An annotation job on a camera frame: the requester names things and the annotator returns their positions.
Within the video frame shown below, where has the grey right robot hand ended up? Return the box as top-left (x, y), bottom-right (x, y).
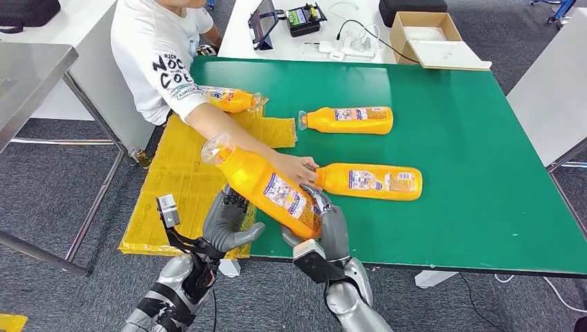
top-left (280, 184), bottom-right (352, 262)

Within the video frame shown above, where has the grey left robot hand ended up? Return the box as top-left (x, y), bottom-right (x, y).
top-left (202, 185), bottom-right (266, 254)

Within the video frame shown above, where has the orange bottle clear cap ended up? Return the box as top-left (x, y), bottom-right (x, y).
top-left (200, 86), bottom-right (264, 114)
top-left (298, 106), bottom-right (395, 136)
top-left (314, 163), bottom-right (424, 202)
top-left (201, 133), bottom-right (323, 241)

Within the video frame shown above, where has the white table foot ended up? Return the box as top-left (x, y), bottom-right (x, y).
top-left (413, 269), bottom-right (460, 289)
top-left (217, 259), bottom-right (242, 279)

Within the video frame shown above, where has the white power strip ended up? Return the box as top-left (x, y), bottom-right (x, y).
top-left (317, 35), bottom-right (377, 59)

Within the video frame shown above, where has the white desk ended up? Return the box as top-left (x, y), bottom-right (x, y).
top-left (217, 0), bottom-right (401, 64)

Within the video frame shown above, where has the person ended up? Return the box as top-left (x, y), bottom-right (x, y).
top-left (110, 0), bottom-right (320, 187)

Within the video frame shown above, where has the white table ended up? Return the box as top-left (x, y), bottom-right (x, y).
top-left (0, 0), bottom-right (157, 154)
top-left (505, 6), bottom-right (587, 173)

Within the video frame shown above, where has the black tablet on stand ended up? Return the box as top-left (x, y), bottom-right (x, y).
top-left (247, 0), bottom-right (280, 51)

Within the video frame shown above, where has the open cardboard box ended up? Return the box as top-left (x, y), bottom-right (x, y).
top-left (390, 10), bottom-right (492, 71)

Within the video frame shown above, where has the black green electronic device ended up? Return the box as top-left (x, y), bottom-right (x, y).
top-left (284, 2), bottom-right (328, 37)

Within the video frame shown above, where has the black hard case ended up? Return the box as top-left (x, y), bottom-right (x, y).
top-left (379, 0), bottom-right (448, 28)

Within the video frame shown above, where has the yellow floor tape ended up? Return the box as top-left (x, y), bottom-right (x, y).
top-left (0, 314), bottom-right (28, 332)

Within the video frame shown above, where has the steel table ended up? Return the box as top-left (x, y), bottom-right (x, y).
top-left (0, 42), bottom-right (127, 279)

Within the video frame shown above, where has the black bag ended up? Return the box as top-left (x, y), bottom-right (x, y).
top-left (0, 0), bottom-right (62, 35)

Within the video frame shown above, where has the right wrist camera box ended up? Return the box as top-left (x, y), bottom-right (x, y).
top-left (292, 239), bottom-right (345, 284)

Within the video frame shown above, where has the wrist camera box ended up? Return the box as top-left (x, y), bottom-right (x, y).
top-left (292, 239), bottom-right (345, 284)
top-left (156, 194), bottom-right (181, 229)

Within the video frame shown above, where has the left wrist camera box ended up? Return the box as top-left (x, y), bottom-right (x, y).
top-left (156, 194), bottom-right (181, 229)

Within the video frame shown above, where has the black floor cable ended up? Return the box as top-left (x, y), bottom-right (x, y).
top-left (458, 273), bottom-right (547, 332)

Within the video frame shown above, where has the black desk cable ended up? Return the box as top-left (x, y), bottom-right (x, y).
top-left (335, 19), bottom-right (422, 64)

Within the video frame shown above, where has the white floor cable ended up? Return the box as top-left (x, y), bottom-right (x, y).
top-left (493, 273), bottom-right (587, 313)

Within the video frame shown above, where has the blue metal frame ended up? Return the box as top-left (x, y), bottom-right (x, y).
top-left (530, 0), bottom-right (575, 24)

